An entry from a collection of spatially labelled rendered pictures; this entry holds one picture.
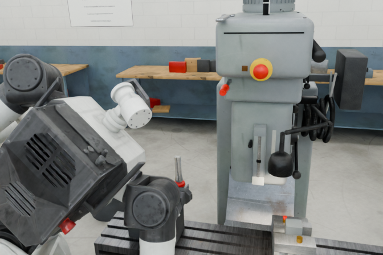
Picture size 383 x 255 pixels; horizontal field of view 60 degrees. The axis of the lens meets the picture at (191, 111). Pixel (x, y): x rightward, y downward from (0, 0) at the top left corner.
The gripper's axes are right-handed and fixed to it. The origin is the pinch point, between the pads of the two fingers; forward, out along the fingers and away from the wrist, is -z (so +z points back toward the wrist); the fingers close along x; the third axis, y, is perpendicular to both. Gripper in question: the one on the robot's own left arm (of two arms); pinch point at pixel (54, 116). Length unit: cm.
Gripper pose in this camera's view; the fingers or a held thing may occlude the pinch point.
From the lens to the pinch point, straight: 143.8
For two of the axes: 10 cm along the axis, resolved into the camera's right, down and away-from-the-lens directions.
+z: 0.6, -0.1, -10.0
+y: -6.5, -7.6, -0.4
